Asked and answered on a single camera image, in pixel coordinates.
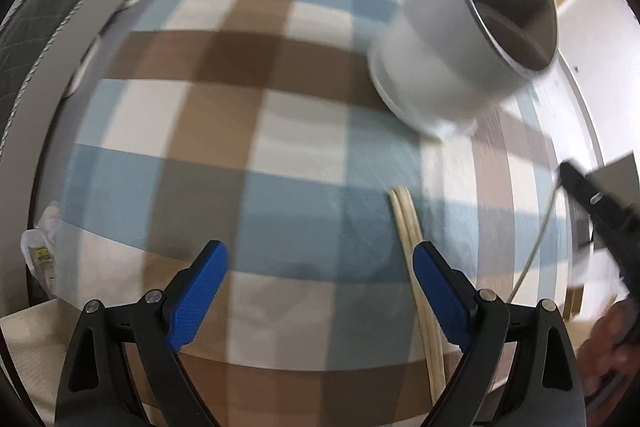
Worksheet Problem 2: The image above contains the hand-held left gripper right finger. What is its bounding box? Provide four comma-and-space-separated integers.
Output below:
412, 242, 588, 427

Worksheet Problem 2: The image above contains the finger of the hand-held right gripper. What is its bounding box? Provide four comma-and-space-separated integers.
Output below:
557, 161, 640, 258

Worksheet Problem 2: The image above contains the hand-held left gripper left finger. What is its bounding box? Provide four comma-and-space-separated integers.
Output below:
55, 241, 230, 427

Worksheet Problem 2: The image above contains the light wooden chopstick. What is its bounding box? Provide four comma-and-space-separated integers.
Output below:
389, 189, 441, 404
397, 188, 449, 400

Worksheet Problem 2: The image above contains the grey divided utensil holder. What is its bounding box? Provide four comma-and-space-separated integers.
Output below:
369, 0, 559, 138

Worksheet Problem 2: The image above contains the person's right hand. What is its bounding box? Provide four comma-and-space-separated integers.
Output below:
577, 299, 640, 408

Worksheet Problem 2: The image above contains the white plastic packet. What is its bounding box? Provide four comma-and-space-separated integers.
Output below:
20, 204, 63, 293

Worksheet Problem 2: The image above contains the checked tablecloth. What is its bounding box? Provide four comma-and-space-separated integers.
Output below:
60, 0, 573, 427

